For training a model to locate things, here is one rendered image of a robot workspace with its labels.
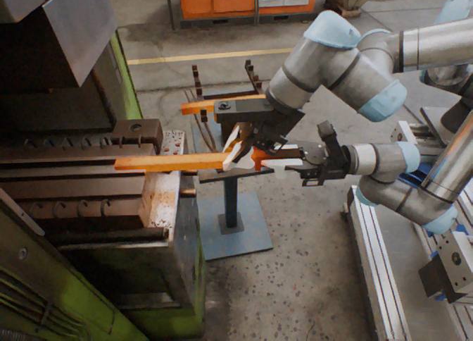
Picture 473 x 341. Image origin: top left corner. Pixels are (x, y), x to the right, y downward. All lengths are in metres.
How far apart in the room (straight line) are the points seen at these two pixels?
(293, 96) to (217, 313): 1.20
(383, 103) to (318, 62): 0.12
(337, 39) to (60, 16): 0.36
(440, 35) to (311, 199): 1.41
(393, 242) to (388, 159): 0.94
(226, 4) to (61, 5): 3.81
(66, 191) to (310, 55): 0.55
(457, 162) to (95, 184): 0.79
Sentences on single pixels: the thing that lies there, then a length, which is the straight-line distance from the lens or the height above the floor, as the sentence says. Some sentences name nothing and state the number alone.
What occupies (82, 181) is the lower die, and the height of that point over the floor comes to 0.99.
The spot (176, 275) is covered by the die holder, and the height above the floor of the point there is 0.75.
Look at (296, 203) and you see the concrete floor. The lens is 1.83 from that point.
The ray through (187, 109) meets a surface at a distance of 0.88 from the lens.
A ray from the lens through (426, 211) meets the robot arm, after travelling 0.79.
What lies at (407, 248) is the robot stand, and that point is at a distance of 1.62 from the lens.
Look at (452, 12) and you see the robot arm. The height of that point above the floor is 1.26.
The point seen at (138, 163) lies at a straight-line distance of 0.66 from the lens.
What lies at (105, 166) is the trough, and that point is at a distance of 0.71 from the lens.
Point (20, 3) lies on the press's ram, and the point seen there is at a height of 1.38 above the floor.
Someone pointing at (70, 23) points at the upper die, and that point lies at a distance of 0.42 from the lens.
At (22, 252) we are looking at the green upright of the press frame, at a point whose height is 1.04.
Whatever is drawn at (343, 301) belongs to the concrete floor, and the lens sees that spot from 1.61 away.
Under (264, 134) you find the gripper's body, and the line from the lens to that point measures 0.54.
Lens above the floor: 1.46
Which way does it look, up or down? 47 degrees down
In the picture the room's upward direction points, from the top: straight up
